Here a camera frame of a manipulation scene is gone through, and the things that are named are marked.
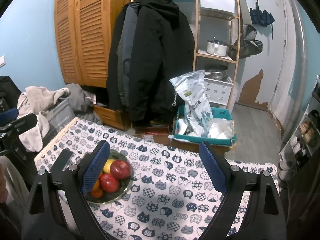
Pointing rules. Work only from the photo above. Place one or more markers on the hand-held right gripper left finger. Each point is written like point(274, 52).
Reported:
point(96, 170)

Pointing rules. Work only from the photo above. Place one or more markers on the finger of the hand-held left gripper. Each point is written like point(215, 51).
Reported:
point(10, 113)
point(22, 123)

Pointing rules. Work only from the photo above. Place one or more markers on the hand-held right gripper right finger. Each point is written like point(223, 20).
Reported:
point(212, 167)

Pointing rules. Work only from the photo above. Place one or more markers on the red apple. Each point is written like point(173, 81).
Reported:
point(109, 183)
point(120, 169)

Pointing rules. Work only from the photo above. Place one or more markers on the large orange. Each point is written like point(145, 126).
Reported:
point(97, 190)

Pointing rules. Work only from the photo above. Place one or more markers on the green glass bowl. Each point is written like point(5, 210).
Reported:
point(117, 193)

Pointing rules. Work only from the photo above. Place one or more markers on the black bag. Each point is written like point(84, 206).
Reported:
point(8, 90)

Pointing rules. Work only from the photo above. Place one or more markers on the black smartphone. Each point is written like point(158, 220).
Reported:
point(64, 160)

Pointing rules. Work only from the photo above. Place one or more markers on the clear plastic bag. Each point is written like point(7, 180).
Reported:
point(221, 130)

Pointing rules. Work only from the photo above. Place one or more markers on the grey tote bag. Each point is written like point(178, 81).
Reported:
point(61, 120)

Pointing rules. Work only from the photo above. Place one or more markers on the cat-printed tablecloth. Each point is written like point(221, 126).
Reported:
point(175, 180)

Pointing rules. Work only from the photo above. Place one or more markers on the teal plastic crate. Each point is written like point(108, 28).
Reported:
point(180, 132)

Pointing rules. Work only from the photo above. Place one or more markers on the wooden drawer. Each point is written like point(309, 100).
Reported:
point(110, 116)

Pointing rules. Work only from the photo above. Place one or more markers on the dark grey sweatshirt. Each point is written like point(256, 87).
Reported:
point(80, 100)

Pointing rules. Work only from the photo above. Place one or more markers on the flat cardboard box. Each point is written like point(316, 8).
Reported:
point(157, 135)

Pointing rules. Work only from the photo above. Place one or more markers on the printed white plastic bag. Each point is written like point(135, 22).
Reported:
point(195, 100)

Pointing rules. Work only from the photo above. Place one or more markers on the white perforated crate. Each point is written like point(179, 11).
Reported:
point(218, 92)

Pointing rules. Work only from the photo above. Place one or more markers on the steel pot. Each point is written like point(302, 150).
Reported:
point(216, 72)

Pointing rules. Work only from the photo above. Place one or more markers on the row of shoes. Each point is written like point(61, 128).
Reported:
point(306, 130)

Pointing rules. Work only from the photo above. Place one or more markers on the metal shoe rack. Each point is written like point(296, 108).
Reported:
point(307, 120)

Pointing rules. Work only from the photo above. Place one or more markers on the wooden louvered wardrobe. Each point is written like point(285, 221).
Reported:
point(85, 35)

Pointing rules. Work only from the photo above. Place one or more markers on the metal cooking pot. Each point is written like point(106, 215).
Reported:
point(216, 48)

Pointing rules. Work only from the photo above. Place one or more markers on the black hooded jacket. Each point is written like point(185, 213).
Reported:
point(160, 55)

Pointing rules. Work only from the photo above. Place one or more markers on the olive hanging bag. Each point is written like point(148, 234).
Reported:
point(250, 45)

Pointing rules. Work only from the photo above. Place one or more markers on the white door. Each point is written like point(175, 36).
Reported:
point(277, 55)

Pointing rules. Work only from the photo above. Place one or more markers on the grey jacket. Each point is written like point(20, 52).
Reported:
point(125, 42)

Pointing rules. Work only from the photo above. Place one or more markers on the wooden shelf rack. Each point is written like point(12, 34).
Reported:
point(196, 30)

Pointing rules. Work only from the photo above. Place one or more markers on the navy folded umbrella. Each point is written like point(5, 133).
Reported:
point(261, 17)

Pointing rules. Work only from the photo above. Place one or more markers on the white storage box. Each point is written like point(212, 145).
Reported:
point(217, 2)

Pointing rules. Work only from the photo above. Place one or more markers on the white wall switch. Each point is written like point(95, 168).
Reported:
point(2, 61)

